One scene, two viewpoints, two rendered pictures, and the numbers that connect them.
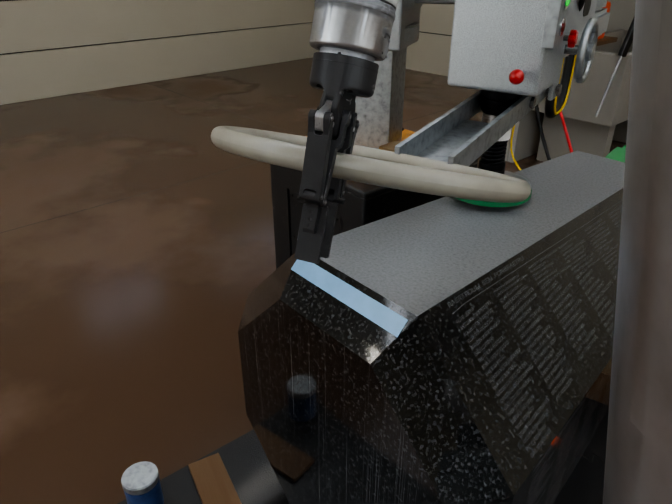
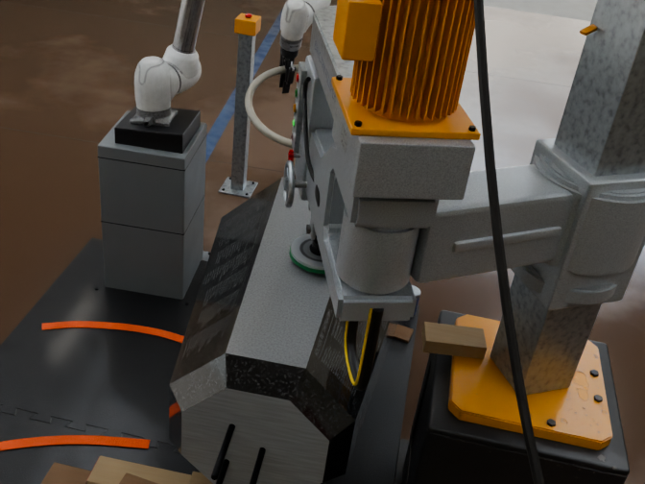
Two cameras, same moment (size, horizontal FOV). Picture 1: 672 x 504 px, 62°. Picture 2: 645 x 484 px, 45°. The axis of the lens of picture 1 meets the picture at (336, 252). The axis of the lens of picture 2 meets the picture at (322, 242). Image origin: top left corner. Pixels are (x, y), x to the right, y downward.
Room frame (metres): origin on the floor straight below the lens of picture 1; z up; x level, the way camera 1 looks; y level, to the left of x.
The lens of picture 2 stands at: (3.02, -2.00, 2.42)
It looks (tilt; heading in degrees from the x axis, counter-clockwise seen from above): 33 degrees down; 135
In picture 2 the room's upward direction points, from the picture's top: 8 degrees clockwise
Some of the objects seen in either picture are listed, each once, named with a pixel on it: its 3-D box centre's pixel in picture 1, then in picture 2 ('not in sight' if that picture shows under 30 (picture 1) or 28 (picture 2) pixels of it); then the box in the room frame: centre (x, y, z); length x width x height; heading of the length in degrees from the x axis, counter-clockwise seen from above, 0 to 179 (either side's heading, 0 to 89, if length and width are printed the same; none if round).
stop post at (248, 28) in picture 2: not in sight; (243, 108); (-0.38, 0.55, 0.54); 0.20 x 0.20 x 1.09; 39
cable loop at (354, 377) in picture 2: (562, 69); (360, 331); (1.95, -0.77, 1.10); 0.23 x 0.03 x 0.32; 148
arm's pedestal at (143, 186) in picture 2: not in sight; (155, 206); (0.13, -0.34, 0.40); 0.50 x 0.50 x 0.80; 42
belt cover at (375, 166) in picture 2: not in sight; (370, 90); (1.69, -0.60, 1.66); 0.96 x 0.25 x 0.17; 148
